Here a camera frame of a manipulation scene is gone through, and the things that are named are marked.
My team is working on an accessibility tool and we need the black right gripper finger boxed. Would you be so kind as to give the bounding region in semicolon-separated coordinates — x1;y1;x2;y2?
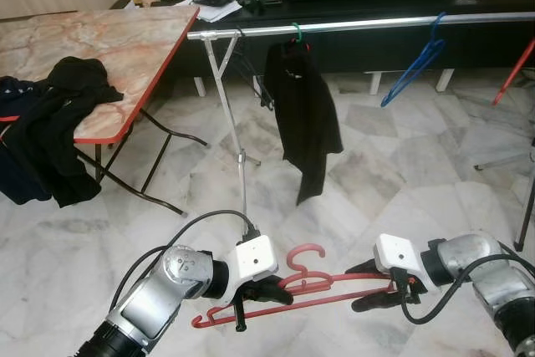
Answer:
345;259;392;280
351;288;400;314

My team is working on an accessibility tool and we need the red plastic hanger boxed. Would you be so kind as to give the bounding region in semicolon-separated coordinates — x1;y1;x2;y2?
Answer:
191;242;394;329
492;38;535;107

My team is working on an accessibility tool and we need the black garment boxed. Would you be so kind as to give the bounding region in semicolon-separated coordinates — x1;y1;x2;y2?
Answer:
4;56;125;209

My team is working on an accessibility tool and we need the blue plastic hanger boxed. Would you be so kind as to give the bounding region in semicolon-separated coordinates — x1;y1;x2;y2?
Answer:
380;13;448;109

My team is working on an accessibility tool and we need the black shirt with small print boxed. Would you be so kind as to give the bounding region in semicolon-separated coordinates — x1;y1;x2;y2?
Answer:
263;39;345;206

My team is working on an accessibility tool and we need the black television console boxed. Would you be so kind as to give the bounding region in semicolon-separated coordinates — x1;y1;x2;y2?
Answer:
113;0;535;78

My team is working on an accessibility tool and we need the silver metal clothes rack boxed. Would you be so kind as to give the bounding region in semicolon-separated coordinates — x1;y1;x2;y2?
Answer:
186;12;535;252

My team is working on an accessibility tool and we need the white paper stack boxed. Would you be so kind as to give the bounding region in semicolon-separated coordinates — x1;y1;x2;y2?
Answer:
176;0;243;23

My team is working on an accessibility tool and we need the marble pattern folding table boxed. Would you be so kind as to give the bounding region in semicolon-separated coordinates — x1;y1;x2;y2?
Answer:
0;6;210;217

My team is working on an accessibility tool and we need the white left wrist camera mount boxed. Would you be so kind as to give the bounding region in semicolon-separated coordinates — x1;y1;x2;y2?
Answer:
226;234;279;284

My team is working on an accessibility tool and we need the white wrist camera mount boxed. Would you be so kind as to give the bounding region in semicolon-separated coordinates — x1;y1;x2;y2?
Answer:
374;233;431;273
226;234;279;284

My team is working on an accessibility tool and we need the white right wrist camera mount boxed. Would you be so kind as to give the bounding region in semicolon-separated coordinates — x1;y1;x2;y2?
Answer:
374;233;431;273

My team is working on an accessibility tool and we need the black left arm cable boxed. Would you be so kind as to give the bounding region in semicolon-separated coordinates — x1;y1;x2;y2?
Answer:
109;209;260;312

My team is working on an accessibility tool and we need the thin black wire hanger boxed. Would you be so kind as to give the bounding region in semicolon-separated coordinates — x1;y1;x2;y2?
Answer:
230;35;277;111

